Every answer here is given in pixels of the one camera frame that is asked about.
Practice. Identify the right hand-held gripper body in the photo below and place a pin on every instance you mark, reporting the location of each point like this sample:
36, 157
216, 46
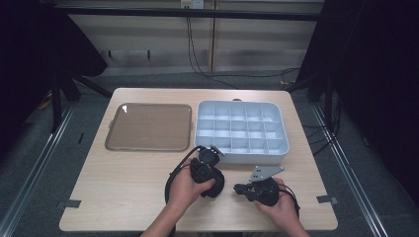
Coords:
263, 191

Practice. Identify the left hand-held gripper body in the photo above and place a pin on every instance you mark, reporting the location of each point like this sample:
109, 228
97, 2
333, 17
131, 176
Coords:
204, 168

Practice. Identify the light blue divided storage box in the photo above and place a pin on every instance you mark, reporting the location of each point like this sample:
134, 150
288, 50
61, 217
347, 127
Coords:
242, 130

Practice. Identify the person's right hand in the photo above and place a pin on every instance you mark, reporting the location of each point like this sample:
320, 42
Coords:
285, 207

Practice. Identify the person's left hand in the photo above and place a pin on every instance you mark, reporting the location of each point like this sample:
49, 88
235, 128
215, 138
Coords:
183, 191

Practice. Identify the grey tape piece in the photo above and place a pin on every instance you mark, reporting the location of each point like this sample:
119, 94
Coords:
326, 199
69, 204

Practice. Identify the brown transparent flat tray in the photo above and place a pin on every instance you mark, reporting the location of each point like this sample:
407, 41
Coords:
150, 126

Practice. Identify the black horizontal metal bar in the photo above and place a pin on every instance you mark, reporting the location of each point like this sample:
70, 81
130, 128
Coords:
184, 13

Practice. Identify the dark curtain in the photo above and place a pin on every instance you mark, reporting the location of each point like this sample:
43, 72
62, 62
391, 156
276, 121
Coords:
26, 65
375, 82

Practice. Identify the black metal stand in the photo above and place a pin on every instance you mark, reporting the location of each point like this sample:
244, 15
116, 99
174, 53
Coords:
57, 98

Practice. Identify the metal floor rail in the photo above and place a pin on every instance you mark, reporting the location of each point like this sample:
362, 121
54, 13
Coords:
349, 171
36, 164

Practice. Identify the white wall outlet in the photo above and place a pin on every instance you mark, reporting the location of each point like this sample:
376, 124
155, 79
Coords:
192, 4

